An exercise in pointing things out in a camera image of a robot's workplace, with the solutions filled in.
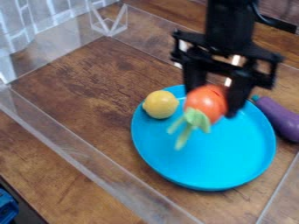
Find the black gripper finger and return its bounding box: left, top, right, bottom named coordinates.
left=226, top=72, right=255, bottom=118
left=182, top=58, right=209, bottom=93

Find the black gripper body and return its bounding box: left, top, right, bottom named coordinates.
left=171, top=30, right=285, bottom=89

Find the orange toy carrot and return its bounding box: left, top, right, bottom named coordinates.
left=167, top=84, right=229, bottom=150

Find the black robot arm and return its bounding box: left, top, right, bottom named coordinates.
left=171, top=0, right=283, bottom=117

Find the blue round tray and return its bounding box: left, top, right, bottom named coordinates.
left=130, top=84, right=277, bottom=192

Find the yellow toy lemon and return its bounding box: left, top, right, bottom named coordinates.
left=143, top=90, right=179, bottom=119

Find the purple toy eggplant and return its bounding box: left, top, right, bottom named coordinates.
left=251, top=95, right=299, bottom=143

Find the blue plastic object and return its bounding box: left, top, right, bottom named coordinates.
left=0, top=188, right=19, bottom=224

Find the black cable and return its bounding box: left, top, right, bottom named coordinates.
left=250, top=0, right=299, bottom=34

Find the clear acrylic enclosure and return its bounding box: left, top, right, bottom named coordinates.
left=0, top=0, right=299, bottom=224

